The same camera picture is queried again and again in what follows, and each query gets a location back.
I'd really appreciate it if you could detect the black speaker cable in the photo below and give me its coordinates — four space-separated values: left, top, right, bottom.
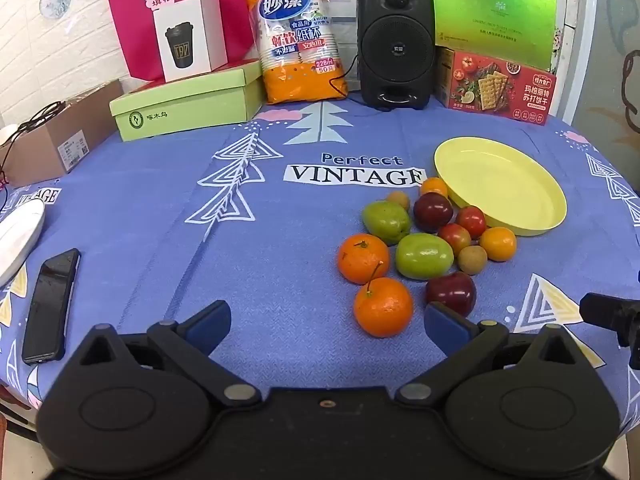
295 52 396 113

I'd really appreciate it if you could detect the white door frame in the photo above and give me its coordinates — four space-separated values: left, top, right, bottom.
555 0 608 128

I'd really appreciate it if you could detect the dark purple plum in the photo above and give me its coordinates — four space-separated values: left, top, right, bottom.
413 192 454 234
425 271 477 318

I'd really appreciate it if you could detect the black speaker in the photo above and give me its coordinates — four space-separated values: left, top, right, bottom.
357 0 437 111

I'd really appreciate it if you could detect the large orange mandarin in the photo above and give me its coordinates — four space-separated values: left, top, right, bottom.
337 233 391 285
353 261 415 338

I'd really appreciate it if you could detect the black thin cable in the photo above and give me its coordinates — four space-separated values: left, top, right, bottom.
0 100 68 173

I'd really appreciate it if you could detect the white round plate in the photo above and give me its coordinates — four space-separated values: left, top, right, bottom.
0 199 46 288

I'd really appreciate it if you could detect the red cracker box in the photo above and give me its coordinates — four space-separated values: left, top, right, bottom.
434 46 551 126

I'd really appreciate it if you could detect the blue printed tablecloth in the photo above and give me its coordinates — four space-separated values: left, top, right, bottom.
0 95 640 441

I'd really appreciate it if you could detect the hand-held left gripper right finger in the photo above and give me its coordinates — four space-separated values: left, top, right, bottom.
396 302 601 407

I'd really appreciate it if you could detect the pink paper bag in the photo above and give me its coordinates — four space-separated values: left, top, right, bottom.
101 0 253 82

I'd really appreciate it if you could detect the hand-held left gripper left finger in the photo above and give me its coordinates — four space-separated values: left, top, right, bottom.
75 300 263 408

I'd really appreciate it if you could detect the small red tomato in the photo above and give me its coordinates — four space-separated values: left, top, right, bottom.
438 223 472 257
455 206 488 240

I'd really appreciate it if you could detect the small orange kumquat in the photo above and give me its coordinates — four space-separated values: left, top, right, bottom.
419 177 449 200
479 226 517 262

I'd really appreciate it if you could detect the green shoe box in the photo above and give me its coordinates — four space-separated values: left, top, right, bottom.
109 58 266 142

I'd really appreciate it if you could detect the green gift box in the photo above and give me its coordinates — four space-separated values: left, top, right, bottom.
430 0 558 73

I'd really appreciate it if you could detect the orange paper cup pack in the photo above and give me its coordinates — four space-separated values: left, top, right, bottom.
245 0 346 106

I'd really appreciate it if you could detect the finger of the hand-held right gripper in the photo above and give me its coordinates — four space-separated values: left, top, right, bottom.
579 292 640 356

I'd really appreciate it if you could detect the brown cardboard box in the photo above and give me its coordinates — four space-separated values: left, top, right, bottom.
0 79 125 188

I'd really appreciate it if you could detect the white cup box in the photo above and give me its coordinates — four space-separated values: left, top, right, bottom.
152 0 228 83

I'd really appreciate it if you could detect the green pear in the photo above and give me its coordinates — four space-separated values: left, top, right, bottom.
362 200 412 246
395 232 455 281

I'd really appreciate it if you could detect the black smartphone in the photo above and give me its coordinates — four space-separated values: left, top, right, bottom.
21 248 82 366

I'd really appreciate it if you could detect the brown kiwi front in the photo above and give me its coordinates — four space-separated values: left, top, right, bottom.
458 245 488 276

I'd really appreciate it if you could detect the yellow plastic plate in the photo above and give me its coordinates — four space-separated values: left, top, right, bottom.
433 136 568 237

